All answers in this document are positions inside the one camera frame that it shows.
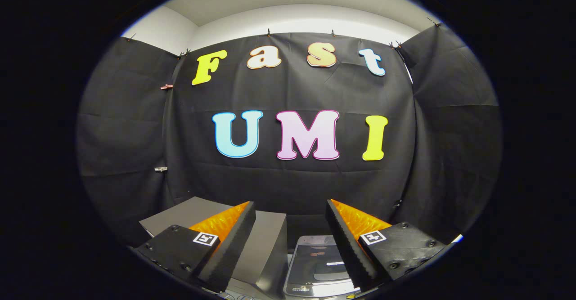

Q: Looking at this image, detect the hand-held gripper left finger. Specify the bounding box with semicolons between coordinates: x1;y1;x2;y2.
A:
135;201;257;294

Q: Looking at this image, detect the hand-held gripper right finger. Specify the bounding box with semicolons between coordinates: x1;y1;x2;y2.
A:
325;199;446;290

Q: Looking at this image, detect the grey box cabinet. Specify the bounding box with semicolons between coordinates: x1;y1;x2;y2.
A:
139;197;288;298

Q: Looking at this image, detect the grey washing machine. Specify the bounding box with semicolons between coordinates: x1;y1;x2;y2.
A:
283;233;365;300

